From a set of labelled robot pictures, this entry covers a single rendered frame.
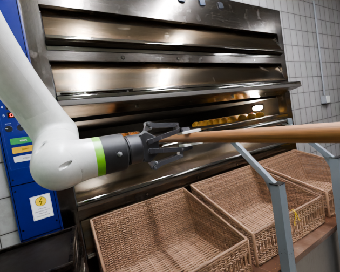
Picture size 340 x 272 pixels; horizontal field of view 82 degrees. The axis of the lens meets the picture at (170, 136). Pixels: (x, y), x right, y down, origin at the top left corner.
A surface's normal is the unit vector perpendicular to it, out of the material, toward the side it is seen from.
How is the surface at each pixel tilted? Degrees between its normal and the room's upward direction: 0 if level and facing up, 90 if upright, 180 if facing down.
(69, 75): 70
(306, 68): 90
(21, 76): 110
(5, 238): 90
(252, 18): 90
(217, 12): 90
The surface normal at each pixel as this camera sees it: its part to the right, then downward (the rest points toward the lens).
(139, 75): 0.39, -0.36
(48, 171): 0.16, 0.13
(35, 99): 0.78, 0.27
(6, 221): 0.47, -0.03
